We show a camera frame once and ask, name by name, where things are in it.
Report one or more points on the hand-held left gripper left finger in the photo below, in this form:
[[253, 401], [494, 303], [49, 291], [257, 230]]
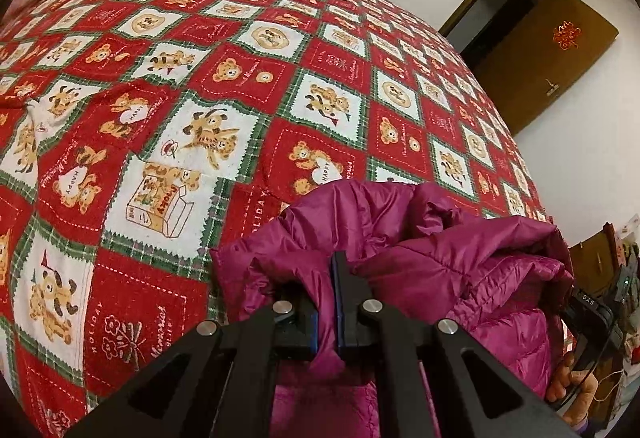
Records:
[[300, 333]]

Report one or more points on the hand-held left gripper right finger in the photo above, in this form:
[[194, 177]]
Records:
[[350, 313]]

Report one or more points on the magenta puffer jacket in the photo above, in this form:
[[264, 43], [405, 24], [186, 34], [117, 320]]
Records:
[[450, 268]]

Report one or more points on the person's right forearm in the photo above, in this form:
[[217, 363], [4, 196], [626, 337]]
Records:
[[582, 428]]

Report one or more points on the person's right hand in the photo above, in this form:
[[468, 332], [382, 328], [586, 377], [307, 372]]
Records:
[[570, 383]]

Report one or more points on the wooden dresser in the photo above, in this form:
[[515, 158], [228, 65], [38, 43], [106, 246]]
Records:
[[590, 263]]

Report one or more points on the brown wooden door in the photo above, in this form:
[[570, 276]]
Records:
[[550, 83]]

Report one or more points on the red bear-print bedsheet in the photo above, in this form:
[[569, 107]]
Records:
[[200, 68]]

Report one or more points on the red paper door decoration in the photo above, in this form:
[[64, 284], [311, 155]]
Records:
[[567, 36]]

